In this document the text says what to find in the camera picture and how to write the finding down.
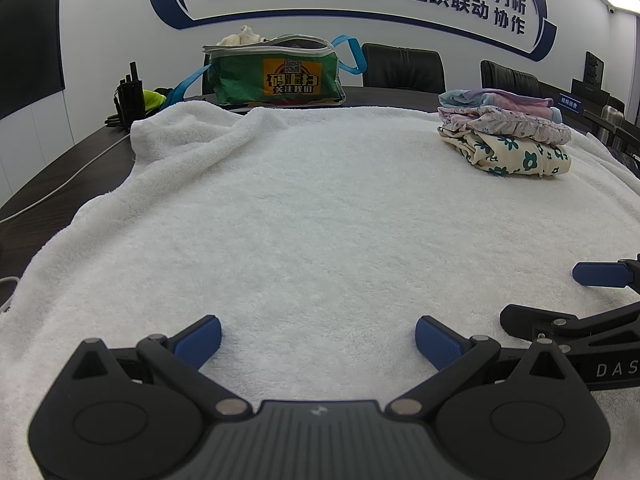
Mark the black display stand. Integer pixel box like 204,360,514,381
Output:
571,50,612,111

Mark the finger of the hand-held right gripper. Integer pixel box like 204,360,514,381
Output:
572,254,640,294
500,302,640,349

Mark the pastel striped garment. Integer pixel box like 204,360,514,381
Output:
439,88,564,123

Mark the yellow-green cloth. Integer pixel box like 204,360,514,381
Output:
142,88,169,114

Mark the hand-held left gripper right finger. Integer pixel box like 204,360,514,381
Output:
387,316,571,418

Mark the pink floral garment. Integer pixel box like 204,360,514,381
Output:
437,106,572,144

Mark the cream green-flower garment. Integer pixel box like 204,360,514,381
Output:
440,130,572,179

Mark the white cable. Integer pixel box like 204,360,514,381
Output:
0,132,134,222
0,275,21,313

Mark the green bag with blue straps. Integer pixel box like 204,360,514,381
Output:
165,34,363,109

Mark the white towel blanket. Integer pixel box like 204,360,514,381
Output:
0,99,640,461

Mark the black wall screen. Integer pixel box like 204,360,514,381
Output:
0,0,66,121

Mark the metal thermos bottle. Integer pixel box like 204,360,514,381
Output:
600,105,619,147

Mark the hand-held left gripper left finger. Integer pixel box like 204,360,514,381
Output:
70,315,253,418

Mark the black office chair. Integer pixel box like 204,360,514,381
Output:
480,60,541,99
361,43,445,94
582,109,640,158

